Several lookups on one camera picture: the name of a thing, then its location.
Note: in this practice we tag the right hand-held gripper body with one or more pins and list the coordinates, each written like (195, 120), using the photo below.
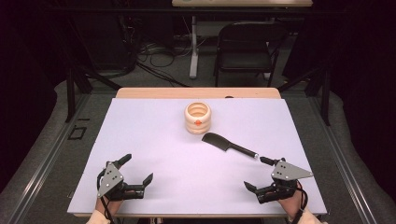
(288, 172)

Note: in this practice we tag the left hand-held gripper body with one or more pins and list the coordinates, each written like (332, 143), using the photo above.
(110, 179)

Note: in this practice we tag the black comb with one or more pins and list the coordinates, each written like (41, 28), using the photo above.
(218, 141)

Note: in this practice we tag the person's left hand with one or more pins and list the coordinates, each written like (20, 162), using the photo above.
(110, 206)

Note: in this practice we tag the person's right hand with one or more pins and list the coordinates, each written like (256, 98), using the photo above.
(292, 206)

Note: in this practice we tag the black metal stand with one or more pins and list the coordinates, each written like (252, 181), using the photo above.
(326, 93)
(71, 93)

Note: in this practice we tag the black folding chair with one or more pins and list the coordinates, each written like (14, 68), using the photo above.
(246, 59)

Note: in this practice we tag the white desk leg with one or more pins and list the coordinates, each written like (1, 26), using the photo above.
(194, 53)

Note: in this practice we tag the light wooden desk top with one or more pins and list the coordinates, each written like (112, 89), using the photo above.
(243, 2)

